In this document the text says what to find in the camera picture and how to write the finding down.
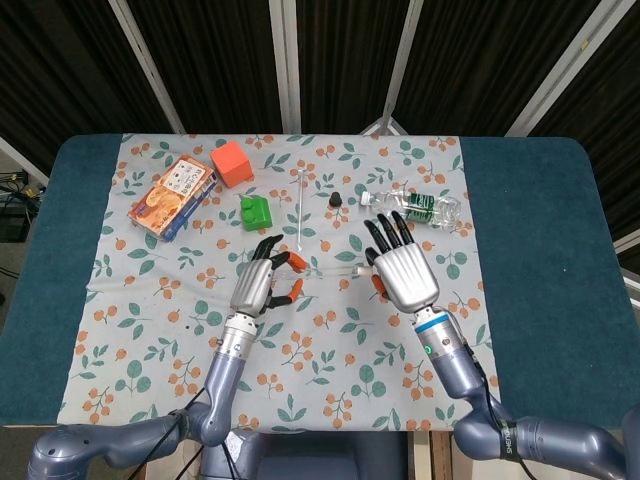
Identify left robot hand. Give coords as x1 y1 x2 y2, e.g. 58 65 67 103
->
229 233 306 319

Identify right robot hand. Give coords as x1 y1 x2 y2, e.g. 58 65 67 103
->
363 210 441 314

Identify clear glass test tube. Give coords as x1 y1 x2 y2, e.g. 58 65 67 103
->
273 267 362 281

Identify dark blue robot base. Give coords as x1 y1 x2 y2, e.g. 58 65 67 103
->
202 429 409 480

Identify clear glass rod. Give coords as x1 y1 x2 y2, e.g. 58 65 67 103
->
295 168 306 253

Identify green toy block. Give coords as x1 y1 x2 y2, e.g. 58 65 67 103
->
239 195 274 233

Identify clear plastic water bottle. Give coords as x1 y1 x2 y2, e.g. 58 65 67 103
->
360 188 462 231

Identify floral tablecloth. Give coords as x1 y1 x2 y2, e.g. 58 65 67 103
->
56 132 504 434

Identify orange biscuit box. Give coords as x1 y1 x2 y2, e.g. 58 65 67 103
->
127 154 218 243

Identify orange cube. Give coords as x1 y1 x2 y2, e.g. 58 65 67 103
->
209 140 255 189

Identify blue carpet table cover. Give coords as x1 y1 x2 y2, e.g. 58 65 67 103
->
0 133 634 434

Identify grey metal stand foot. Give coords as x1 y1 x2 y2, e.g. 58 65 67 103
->
360 115 409 136

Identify black curtain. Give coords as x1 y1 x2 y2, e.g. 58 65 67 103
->
0 0 640 241

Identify white metal frame post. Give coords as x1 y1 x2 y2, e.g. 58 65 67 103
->
380 0 426 124
107 0 187 135
268 0 302 135
504 0 624 137

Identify white metal frame beam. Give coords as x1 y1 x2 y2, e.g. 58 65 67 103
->
0 134 51 182
613 230 640 309

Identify cable and equipment bundle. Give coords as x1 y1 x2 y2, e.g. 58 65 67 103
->
0 169 47 241

